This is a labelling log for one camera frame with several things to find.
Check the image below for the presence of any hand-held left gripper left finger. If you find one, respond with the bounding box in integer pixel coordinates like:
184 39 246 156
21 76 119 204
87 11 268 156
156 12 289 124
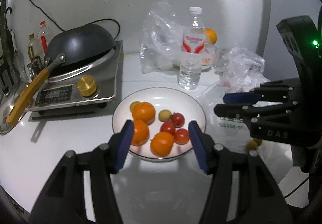
29 120 135 224

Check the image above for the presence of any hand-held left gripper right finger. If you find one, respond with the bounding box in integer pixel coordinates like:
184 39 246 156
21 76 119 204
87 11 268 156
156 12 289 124
188 120 295 224

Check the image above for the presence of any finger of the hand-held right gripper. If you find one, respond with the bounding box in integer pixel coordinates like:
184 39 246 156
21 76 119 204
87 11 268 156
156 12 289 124
223 81 298 105
213 101 298 124

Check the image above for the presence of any orange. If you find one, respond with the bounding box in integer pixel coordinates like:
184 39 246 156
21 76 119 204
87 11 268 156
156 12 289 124
131 120 150 146
150 131 175 157
205 28 217 44
132 101 156 124

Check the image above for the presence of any red tomato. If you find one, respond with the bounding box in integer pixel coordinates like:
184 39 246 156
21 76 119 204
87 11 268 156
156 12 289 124
173 128 190 145
171 113 185 127
160 122 176 135

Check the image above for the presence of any green printed plastic bag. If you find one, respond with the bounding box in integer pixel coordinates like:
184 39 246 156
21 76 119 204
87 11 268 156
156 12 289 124
195 81 295 161

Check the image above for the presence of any white plate with dark rim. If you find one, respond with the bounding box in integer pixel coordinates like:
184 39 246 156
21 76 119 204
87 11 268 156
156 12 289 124
112 87 207 163

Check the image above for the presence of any crumpled clear plastic bag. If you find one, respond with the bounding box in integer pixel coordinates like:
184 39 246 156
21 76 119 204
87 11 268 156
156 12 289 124
214 43 271 89

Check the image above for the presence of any clear plastic water bottle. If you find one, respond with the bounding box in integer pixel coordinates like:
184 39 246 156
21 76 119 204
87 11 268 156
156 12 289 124
179 7 205 90

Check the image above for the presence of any steel induction cooker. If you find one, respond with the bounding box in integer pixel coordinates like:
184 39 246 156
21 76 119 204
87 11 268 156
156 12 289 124
25 40 124 116

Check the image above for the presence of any clear bag with white contents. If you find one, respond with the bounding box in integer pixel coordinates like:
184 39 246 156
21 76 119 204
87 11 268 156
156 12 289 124
139 1 184 75

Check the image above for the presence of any steel pot lid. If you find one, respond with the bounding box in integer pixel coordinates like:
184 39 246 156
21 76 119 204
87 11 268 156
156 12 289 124
0 81 28 136

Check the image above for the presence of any red capped bottle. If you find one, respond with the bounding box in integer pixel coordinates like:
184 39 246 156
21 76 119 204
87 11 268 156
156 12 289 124
38 21 54 53

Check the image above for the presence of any yellow oil bottle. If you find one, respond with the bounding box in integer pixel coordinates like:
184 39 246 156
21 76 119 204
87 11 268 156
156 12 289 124
27 34 38 62

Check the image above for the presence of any black hook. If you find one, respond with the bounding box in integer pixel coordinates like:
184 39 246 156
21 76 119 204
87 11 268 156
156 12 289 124
5 7 13 29

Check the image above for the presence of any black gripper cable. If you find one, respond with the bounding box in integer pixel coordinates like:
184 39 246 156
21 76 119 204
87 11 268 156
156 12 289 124
287 175 311 197

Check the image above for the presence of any black wok with wooden handle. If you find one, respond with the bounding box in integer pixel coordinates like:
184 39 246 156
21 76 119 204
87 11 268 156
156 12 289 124
5 24 116 126

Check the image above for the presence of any black power cable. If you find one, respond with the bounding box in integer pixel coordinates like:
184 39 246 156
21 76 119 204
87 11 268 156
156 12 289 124
26 0 121 41

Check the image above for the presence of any metal wall rail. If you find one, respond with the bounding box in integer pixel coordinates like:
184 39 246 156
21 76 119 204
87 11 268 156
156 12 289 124
0 0 12 71

